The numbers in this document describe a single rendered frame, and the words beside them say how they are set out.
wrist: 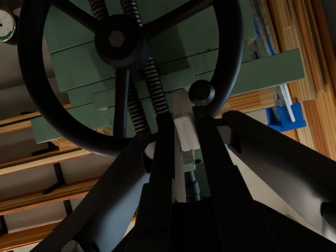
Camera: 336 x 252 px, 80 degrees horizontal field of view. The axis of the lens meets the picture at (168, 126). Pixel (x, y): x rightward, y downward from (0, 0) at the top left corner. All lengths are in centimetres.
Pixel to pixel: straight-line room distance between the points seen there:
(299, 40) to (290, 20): 16
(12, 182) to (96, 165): 124
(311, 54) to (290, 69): 137
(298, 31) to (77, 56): 163
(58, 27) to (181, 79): 32
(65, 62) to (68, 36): 6
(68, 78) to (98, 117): 11
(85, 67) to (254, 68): 36
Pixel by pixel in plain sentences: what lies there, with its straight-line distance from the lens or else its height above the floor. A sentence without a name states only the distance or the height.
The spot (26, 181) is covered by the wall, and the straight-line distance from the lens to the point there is 365.
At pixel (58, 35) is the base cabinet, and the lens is 55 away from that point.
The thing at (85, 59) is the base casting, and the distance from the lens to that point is 50.
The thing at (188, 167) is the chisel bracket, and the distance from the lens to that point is 57.
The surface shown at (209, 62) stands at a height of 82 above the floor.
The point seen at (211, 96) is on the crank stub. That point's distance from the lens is 19.
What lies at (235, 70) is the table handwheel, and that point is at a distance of 25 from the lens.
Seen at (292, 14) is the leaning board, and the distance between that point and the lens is 191.
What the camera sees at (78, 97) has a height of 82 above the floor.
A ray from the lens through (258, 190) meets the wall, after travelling 333.
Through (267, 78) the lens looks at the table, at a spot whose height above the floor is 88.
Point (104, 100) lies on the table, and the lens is 37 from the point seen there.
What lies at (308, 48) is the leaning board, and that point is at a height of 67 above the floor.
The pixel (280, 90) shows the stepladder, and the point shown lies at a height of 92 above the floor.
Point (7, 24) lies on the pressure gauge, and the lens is 54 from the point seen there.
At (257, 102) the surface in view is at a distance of 61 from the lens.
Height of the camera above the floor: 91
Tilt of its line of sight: 3 degrees up
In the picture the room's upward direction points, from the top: 166 degrees clockwise
